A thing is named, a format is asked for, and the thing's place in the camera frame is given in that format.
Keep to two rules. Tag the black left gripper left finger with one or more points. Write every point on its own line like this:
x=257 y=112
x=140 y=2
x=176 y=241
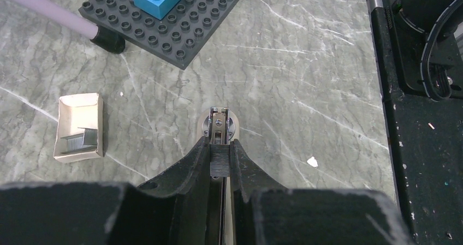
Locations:
x=168 y=209

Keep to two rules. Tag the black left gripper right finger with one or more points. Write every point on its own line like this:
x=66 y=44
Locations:
x=265 y=212

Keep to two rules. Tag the grey staple strip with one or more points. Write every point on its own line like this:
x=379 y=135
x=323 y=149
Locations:
x=219 y=161

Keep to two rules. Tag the black silver stapler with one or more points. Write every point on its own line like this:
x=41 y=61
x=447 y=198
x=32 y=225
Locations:
x=216 y=125

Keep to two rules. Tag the staple box tray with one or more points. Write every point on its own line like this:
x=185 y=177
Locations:
x=75 y=112

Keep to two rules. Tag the staple strips in tray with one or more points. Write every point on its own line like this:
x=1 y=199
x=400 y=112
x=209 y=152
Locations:
x=81 y=142

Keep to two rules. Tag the dark grey lego baseplate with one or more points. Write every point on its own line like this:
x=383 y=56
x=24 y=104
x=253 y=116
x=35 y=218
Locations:
x=176 y=38

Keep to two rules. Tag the white perforated music stand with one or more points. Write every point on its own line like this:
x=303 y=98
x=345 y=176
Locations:
x=106 y=39

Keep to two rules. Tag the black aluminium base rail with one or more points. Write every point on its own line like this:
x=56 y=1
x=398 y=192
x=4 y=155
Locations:
x=418 y=47

